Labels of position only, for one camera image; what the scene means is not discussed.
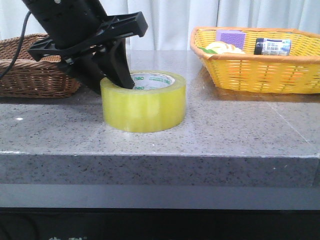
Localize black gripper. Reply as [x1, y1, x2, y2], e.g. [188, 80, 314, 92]
[23, 0, 148, 95]

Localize yellow packing tape roll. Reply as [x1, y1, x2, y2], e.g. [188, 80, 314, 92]
[100, 70, 187, 133]

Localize brown wicker basket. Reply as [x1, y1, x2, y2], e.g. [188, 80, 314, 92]
[0, 33, 81, 99]

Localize white curtain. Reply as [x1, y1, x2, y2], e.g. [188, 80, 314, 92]
[0, 0, 320, 52]

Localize toy bread with lettuce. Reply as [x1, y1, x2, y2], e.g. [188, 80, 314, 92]
[198, 41, 245, 55]

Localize purple sponge block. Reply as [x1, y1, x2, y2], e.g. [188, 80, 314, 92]
[215, 29, 246, 49]

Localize yellow wicker basket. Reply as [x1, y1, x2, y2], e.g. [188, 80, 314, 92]
[190, 26, 320, 94]

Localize small dark labelled bottle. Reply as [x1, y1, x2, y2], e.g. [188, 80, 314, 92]
[254, 38, 292, 56]

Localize black cable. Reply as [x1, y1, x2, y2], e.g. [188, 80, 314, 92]
[0, 10, 31, 79]

